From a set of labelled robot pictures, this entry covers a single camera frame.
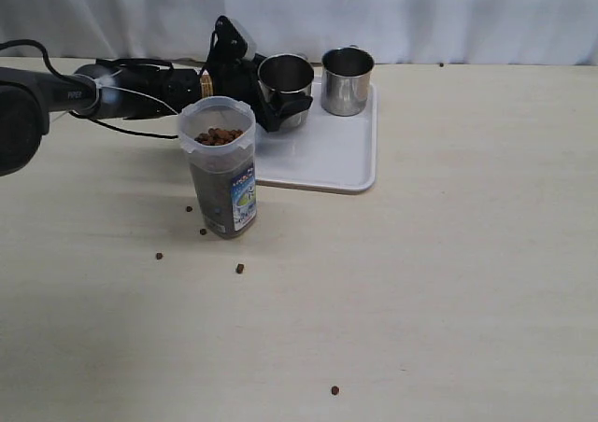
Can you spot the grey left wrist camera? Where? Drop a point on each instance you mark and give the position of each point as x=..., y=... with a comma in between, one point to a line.
x=244, y=43

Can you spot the clear plastic container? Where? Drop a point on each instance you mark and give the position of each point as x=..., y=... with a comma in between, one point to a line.
x=217, y=136

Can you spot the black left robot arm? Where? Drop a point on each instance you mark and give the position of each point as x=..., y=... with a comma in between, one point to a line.
x=28, y=98

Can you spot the white backdrop curtain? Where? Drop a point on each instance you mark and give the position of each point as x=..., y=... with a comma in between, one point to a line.
x=393, y=31

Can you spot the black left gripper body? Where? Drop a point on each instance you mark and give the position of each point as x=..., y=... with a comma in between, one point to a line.
x=232, y=76

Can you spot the white plastic tray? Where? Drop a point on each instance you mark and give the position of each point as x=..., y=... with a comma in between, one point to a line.
x=326, y=153

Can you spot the steel mug with kibble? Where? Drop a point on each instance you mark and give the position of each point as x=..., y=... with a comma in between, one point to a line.
x=345, y=80

